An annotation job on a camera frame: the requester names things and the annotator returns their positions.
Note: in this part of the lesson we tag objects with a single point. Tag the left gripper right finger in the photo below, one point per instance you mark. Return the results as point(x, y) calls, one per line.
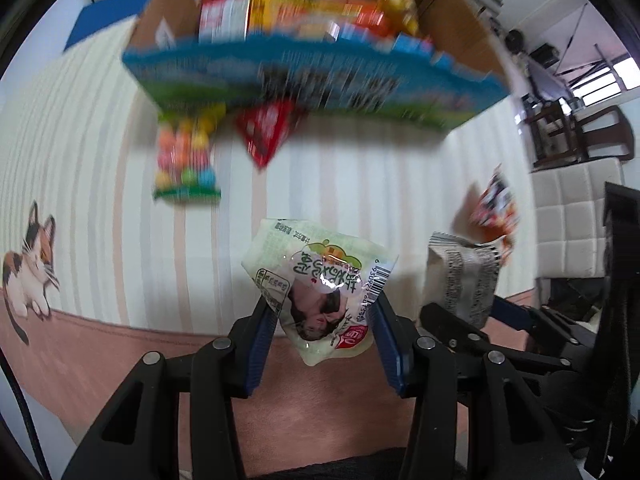
point(472, 418)

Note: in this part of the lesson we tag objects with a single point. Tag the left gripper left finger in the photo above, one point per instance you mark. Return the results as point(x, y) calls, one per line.
point(136, 435)

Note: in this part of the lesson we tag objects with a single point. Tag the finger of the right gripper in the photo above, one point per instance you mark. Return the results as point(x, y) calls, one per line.
point(543, 325)
point(457, 335)

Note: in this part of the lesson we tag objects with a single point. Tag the grey white snack packet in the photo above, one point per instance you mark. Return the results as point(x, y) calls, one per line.
point(462, 276)

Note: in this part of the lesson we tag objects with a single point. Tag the orange panda snack bag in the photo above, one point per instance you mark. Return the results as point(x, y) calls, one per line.
point(489, 215)

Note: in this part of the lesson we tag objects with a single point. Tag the white green snack packet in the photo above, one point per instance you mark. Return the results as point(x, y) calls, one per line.
point(320, 284)

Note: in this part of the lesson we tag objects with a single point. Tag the colourful candy ball bag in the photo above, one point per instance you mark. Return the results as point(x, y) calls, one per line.
point(184, 160)

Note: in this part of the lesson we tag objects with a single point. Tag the small red chocolate packet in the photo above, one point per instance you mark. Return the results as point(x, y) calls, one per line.
point(265, 127)

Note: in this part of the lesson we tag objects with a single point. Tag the orange chip bag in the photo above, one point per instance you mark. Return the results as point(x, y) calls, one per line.
point(361, 13)

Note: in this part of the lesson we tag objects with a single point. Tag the yellow panda snack bag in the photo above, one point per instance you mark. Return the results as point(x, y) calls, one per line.
point(403, 14)

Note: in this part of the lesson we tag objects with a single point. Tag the red white packet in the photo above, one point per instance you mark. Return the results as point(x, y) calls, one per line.
point(223, 21)

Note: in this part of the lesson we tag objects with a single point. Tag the white padded chair right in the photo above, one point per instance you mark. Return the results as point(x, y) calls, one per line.
point(569, 205)

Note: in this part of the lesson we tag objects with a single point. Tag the dark wooden chair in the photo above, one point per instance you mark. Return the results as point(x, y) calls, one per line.
point(561, 139)

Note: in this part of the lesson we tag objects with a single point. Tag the striped cat table mat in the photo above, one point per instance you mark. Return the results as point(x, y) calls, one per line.
point(136, 274)

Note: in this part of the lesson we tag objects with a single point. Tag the cardboard snack box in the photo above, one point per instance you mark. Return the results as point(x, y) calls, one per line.
point(441, 79)

